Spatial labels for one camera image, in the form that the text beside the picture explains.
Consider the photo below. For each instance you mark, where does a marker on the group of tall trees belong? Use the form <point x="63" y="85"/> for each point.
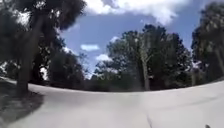
<point x="146" y="56"/>

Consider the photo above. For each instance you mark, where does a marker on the dark bushes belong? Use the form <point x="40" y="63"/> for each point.
<point x="65" y="71"/>

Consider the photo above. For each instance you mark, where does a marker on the large tree with leaning trunk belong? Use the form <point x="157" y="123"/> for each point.
<point x="28" y="66"/>

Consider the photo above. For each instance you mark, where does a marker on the tall dark tree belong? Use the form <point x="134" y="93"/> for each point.
<point x="210" y="46"/>

